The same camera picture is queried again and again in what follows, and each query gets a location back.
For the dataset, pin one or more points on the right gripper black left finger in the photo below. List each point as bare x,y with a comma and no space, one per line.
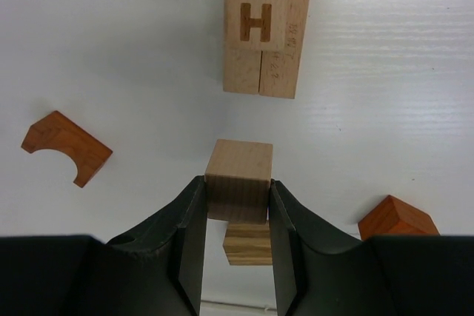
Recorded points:
155,268

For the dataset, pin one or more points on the reddish-brown triangular wood block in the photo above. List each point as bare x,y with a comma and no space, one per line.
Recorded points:
393,216

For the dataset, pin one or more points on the light wood letter cube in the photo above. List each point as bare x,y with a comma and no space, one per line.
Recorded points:
257,25

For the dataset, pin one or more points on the reddish-brown arch wood block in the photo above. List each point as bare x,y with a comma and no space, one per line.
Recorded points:
57,132

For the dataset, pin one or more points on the light wood rectangular block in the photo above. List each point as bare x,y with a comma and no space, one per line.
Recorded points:
279,70

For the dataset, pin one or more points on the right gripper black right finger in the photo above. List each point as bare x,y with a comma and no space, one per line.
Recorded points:
320,270

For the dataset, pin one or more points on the plain light wood cube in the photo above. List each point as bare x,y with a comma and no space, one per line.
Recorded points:
237,180

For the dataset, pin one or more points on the light wood cylinder block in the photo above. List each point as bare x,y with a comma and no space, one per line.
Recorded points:
248,244

